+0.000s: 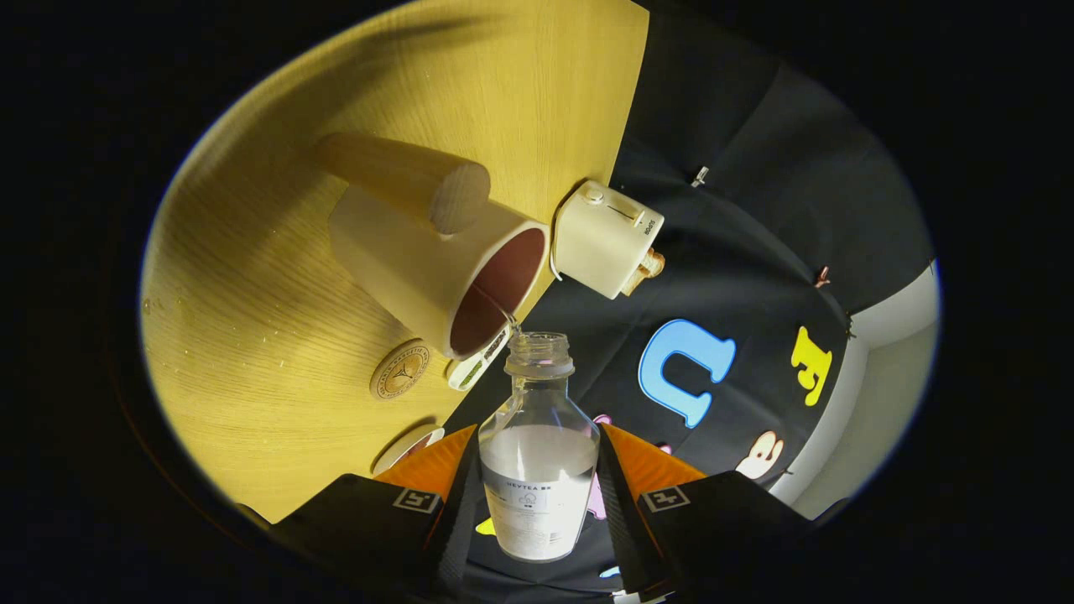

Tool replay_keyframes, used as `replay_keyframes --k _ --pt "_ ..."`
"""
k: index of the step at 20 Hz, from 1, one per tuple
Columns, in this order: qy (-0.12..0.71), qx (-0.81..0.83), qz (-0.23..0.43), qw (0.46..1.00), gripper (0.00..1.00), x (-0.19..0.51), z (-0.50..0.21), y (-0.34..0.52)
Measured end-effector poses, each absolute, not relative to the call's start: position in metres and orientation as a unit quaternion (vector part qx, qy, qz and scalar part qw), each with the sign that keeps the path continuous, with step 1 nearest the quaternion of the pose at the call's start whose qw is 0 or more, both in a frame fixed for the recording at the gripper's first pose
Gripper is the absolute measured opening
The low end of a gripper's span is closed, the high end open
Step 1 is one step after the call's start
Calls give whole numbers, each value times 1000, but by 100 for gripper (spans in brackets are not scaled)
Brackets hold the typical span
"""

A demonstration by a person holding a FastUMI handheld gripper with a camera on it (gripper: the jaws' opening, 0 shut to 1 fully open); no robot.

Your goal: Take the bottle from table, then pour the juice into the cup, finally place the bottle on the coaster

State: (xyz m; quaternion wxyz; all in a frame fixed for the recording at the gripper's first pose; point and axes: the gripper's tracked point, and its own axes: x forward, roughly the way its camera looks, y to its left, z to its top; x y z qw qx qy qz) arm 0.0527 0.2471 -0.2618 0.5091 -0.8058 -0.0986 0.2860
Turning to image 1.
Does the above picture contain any white divided bean dish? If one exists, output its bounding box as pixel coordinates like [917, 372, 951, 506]
[447, 323, 514, 393]

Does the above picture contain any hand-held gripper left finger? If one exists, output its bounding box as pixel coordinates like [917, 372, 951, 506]
[239, 424, 481, 603]

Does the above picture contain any wooden table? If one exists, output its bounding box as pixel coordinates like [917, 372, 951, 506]
[138, 0, 651, 525]

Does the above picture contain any white round plate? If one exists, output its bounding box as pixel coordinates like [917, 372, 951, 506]
[372, 426, 446, 477]

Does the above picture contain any clear juice bottle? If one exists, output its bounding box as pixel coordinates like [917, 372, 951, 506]
[478, 331, 602, 564]

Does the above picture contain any cream toaster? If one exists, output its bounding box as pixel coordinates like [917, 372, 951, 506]
[551, 180, 665, 300]

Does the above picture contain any round wooden coaster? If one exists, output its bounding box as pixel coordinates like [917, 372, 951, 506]
[369, 339, 431, 401]

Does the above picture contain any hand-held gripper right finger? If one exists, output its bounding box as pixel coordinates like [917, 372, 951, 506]
[597, 422, 848, 603]

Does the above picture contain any cream cup with wooden handle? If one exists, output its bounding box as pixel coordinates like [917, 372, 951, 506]
[315, 132, 551, 362]

